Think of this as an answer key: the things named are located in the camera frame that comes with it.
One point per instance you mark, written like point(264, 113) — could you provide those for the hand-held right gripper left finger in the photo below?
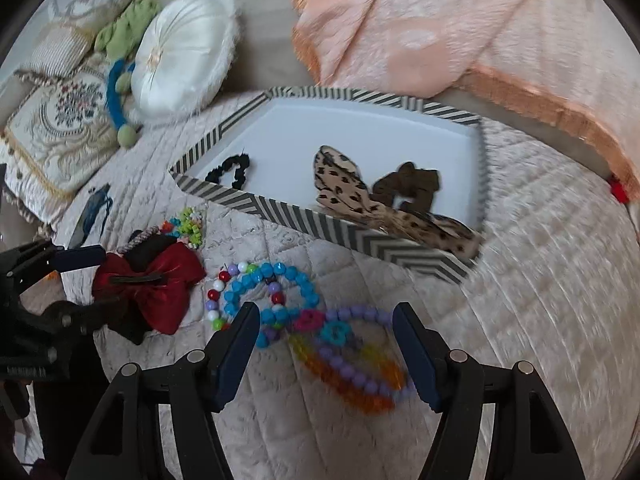
point(235, 355)

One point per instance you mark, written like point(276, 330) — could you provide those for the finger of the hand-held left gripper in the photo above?
point(77, 258)
point(80, 317)

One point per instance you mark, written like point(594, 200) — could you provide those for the blue bookmark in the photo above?
point(95, 210)

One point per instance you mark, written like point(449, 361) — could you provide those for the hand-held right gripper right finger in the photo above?
point(417, 355)

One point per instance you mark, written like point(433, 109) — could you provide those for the pink fringed cushion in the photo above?
point(425, 25)

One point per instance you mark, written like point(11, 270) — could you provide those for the small red object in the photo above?
point(619, 190)

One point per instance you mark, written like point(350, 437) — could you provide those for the green knotted plush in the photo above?
point(125, 30)

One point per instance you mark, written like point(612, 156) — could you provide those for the leopard print bow headband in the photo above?
point(345, 185)

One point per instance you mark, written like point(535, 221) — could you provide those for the floral embroidered cushion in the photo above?
point(60, 120)

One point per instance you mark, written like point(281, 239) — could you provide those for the striped beige cushion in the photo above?
point(55, 50)

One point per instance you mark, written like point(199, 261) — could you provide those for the red fabric scrunchie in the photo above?
point(170, 280)

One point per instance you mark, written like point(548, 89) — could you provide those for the striped hexagonal tray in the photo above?
point(350, 125)

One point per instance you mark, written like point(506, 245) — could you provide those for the white round satin pillow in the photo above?
point(185, 50)

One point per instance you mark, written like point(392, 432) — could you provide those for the black scrunchie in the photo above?
point(242, 172)

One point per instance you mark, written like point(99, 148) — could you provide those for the cream quilted bedspread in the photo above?
point(525, 310)

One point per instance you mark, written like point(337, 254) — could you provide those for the black fabric headband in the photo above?
point(150, 247)

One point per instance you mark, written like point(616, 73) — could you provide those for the brown scrunchie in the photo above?
point(390, 182)

